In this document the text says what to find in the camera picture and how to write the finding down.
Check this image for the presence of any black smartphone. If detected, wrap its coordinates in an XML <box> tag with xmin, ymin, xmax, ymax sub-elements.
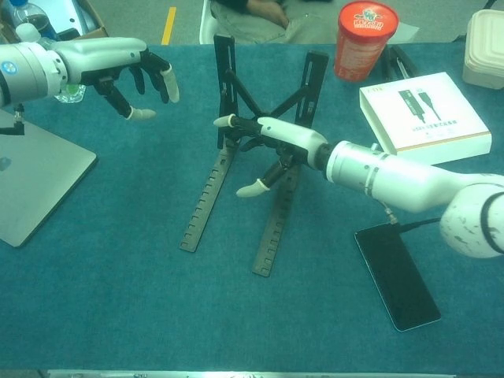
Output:
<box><xmin>354</xmin><ymin>224</ymin><xmax>442</xmax><ymax>333</ymax></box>

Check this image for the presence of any blue felt table cloth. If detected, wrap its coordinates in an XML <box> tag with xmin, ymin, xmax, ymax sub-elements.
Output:
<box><xmin>0</xmin><ymin>42</ymin><xmax>504</xmax><ymax>373</ymax></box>

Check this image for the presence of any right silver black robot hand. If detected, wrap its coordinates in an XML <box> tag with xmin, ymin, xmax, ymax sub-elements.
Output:
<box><xmin>213</xmin><ymin>113</ymin><xmax>330</xmax><ymax>198</ymax></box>

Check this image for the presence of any brown cardboard box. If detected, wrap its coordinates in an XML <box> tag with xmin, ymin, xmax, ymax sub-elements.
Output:
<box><xmin>0</xmin><ymin>0</ymin><xmax>113</xmax><ymax>45</ymax></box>

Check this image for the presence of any seated person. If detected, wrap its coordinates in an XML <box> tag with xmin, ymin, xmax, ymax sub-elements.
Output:
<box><xmin>209</xmin><ymin>0</ymin><xmax>339</xmax><ymax>45</ymax></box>

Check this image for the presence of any dark cola bottle blue label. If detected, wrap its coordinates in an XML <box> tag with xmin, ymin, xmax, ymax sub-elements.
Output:
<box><xmin>9</xmin><ymin>2</ymin><xmax>60</xmax><ymax>40</ymax></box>

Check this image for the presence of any white usb cable box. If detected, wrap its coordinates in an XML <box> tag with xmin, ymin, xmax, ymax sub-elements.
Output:
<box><xmin>358</xmin><ymin>72</ymin><xmax>493</xmax><ymax>165</ymax></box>

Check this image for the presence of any white paper sheet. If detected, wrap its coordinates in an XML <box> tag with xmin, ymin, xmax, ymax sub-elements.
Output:
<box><xmin>395</xmin><ymin>21</ymin><xmax>421</xmax><ymax>44</ymax></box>

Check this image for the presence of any silver laptop with apple logo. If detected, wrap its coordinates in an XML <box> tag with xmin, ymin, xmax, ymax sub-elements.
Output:
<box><xmin>0</xmin><ymin>108</ymin><xmax>98</xmax><ymax>249</ymax></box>

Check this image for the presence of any beige lunch box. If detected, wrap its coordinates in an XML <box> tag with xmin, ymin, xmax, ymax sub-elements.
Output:
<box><xmin>461</xmin><ymin>9</ymin><xmax>504</xmax><ymax>91</ymax></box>

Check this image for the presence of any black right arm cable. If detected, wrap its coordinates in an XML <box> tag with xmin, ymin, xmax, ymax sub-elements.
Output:
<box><xmin>384</xmin><ymin>208</ymin><xmax>442</xmax><ymax>230</ymax></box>

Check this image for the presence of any clear water bottle green label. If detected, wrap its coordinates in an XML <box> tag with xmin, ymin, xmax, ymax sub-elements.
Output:
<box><xmin>14</xmin><ymin>22</ymin><xmax>87</xmax><ymax>105</ymax></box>

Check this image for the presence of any black folding laptop stand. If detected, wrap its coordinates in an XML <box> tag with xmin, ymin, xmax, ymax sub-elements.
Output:
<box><xmin>177</xmin><ymin>34</ymin><xmax>330</xmax><ymax>278</ymax></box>

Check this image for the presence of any orange cylindrical snack can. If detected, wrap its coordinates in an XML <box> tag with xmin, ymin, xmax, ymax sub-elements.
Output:
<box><xmin>333</xmin><ymin>1</ymin><xmax>400</xmax><ymax>83</ymax></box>

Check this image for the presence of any aluminium table edge rail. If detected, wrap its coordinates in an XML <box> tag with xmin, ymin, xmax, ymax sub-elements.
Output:
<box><xmin>46</xmin><ymin>369</ymin><xmax>460</xmax><ymax>378</ymax></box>

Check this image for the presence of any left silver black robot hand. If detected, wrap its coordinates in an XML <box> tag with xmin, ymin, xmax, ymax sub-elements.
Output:
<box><xmin>50</xmin><ymin>37</ymin><xmax>181</xmax><ymax>121</ymax></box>

